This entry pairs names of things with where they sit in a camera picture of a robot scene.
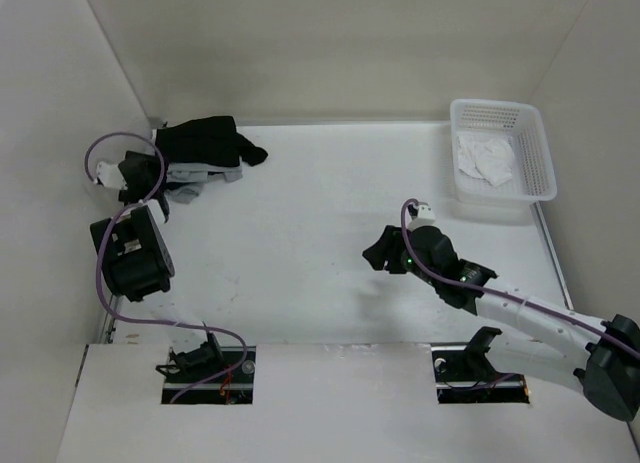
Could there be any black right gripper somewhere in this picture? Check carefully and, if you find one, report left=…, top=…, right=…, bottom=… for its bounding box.
left=362, top=224, right=440, bottom=287

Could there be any black tank top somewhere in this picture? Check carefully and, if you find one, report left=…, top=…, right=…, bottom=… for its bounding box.
left=153, top=116, right=268, bottom=173

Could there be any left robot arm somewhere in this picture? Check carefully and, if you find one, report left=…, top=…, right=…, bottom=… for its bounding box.
left=96, top=151, right=226, bottom=384

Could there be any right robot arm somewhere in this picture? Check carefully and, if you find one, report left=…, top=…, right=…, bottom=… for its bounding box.
left=362, top=226, right=639, bottom=422

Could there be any grey folded tank top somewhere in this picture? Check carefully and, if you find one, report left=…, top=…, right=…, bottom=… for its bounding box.
left=164, top=163, right=243, bottom=204

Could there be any white crumpled tank top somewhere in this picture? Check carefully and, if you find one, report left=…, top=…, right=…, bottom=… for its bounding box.
left=456, top=134, right=515, bottom=187

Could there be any white plastic basket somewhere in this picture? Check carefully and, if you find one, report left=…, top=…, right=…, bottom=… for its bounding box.
left=450, top=99, right=557, bottom=206

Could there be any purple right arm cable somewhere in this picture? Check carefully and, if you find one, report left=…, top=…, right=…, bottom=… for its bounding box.
left=400, top=198, right=640, bottom=360

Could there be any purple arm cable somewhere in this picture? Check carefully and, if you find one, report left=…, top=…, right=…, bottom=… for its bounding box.
left=83, top=132, right=249, bottom=403
left=400, top=198, right=640, bottom=360

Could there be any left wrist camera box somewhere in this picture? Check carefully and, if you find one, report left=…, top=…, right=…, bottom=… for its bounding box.
left=94, top=161, right=127, bottom=191

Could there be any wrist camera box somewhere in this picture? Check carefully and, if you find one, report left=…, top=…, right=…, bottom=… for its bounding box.
left=407, top=202, right=436, bottom=231
left=94, top=161, right=127, bottom=191

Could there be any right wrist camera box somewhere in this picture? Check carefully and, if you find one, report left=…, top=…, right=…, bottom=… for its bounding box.
left=407, top=202, right=436, bottom=231

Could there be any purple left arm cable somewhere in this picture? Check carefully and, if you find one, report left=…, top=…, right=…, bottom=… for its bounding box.
left=83, top=132, right=249, bottom=403

